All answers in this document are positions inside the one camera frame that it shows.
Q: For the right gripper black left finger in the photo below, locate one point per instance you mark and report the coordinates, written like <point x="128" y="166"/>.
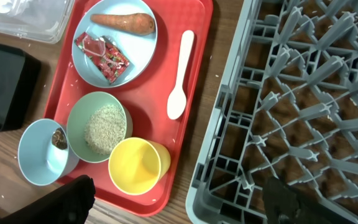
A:
<point x="69" y="204"/>

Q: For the green bowl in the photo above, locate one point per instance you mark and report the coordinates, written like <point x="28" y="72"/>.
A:
<point x="78" y="118"/>

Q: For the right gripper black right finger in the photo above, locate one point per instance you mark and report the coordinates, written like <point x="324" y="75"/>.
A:
<point x="285" y="205"/>

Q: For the white rice pile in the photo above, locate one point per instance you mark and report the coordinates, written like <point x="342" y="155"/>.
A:
<point x="105" y="129"/>

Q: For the light blue bowl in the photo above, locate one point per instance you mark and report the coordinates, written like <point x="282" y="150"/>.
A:
<point x="39" y="160"/>

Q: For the clear plastic bin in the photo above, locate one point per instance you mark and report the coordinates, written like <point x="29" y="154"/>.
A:
<point x="40" y="20"/>

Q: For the brown mushroom piece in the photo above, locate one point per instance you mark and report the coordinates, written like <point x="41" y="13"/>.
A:
<point x="58" y="139"/>

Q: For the grey dishwasher rack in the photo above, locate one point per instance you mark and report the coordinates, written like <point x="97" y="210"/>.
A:
<point x="287" y="107"/>

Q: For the orange carrot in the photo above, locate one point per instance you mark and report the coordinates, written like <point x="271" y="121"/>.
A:
<point x="138" y="23"/>

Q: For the red snack wrapper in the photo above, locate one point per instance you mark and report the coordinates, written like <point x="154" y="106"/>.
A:
<point x="107" y="58"/>

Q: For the yellow plastic cup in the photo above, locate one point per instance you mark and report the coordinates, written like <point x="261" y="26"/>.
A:
<point x="136" y="165"/>

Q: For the light blue plate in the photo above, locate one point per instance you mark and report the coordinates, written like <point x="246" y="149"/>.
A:
<point x="139" y="49"/>

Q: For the black waste tray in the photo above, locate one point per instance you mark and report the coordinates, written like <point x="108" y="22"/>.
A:
<point x="19" y="72"/>

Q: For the red plastic tray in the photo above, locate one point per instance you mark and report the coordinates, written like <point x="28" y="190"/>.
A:
<point x="145" y="97"/>

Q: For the white plastic spoon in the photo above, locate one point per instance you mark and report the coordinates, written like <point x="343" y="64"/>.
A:
<point x="176" y="102"/>

